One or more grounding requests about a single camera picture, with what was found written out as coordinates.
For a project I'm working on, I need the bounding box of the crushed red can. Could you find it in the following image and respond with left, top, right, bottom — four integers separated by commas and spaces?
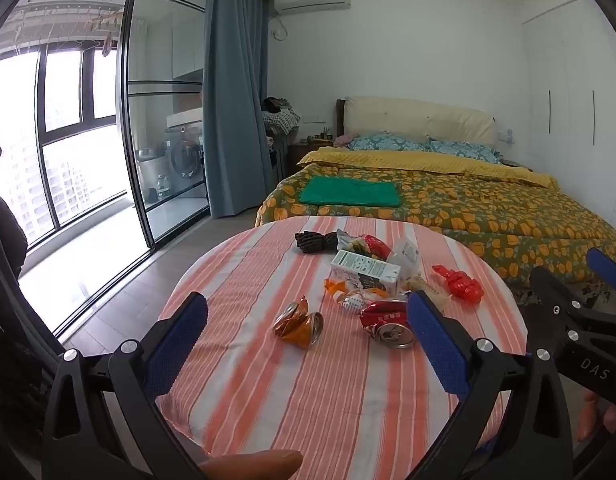
359, 299, 419, 350

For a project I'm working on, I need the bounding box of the black framed glass sliding door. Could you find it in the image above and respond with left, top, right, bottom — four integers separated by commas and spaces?
116, 0, 211, 251

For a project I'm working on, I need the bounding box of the pile of clothes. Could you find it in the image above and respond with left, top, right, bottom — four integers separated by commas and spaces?
260, 96, 301, 136

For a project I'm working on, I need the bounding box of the person's right hand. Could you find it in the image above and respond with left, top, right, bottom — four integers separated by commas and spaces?
577, 392, 616, 442

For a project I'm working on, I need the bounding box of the black ribbed wrapper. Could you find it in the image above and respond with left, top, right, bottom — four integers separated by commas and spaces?
295, 230, 341, 253

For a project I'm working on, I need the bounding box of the black framed window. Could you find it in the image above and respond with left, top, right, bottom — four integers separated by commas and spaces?
0, 45, 128, 281

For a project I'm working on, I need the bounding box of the bed with orange-patterned quilt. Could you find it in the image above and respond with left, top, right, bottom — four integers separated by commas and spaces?
255, 162, 616, 291

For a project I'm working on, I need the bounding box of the white green milk carton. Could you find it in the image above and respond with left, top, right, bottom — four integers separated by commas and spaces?
329, 250, 403, 295

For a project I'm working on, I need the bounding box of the steel bucket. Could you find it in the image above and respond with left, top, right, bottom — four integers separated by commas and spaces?
138, 147, 171, 201

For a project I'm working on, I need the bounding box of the clear plastic bag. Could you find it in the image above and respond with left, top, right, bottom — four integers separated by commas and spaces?
388, 239, 423, 281

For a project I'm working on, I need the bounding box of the blue grey curtain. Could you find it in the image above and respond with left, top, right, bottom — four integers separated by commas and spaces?
203, 0, 271, 218

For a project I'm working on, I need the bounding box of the dark cloth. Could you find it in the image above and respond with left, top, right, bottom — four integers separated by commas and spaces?
0, 185, 61, 461

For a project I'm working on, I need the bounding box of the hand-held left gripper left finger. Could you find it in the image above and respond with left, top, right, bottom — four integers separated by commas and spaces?
42, 291, 209, 480

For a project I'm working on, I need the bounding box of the cream padded headboard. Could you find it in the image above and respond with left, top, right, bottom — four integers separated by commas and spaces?
344, 96, 498, 145

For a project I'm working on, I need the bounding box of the dark wooden nightstand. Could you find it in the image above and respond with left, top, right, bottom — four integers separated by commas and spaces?
287, 140, 333, 177

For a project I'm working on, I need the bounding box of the white wardrobe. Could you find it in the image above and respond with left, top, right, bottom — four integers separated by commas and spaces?
520, 0, 616, 241

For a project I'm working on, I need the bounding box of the green folded cloth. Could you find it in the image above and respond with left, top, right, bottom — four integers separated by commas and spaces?
299, 176, 403, 207

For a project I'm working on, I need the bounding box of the crushed orange can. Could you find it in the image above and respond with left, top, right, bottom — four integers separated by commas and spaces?
273, 296, 325, 348

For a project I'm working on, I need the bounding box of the grey washing machine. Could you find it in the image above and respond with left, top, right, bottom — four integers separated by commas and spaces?
165, 127, 205, 181

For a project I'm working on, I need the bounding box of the black white floral bed skirt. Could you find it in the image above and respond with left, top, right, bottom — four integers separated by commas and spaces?
518, 282, 616, 307

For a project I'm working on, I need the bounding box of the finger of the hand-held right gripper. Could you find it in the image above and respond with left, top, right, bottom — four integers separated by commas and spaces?
530, 266, 616, 342
585, 246, 616, 289

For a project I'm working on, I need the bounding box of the red plastic wrapper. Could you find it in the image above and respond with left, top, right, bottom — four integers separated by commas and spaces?
432, 265, 485, 303

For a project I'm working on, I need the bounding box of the yellow blanket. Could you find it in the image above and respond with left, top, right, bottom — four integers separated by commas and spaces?
297, 149, 561, 190

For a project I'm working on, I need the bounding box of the pink striped tablecloth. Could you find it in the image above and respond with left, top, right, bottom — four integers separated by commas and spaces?
155, 215, 529, 480

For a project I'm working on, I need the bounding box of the red snack packet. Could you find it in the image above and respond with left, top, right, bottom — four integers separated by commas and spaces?
363, 235, 391, 261

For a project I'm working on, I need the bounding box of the person's left hand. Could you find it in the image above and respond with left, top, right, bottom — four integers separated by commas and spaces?
198, 449, 303, 480

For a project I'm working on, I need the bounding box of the teal floral pillow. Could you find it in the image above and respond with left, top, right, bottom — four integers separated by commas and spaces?
428, 139, 503, 164
348, 132, 431, 152

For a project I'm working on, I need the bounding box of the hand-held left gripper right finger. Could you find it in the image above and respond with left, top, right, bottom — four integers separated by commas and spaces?
407, 290, 581, 480

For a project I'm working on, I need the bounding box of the white yellow snack packet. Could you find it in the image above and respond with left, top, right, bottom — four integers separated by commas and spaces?
335, 229, 369, 256

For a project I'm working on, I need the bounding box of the ceiling drying rack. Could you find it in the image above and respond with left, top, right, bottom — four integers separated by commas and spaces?
18, 0, 124, 57

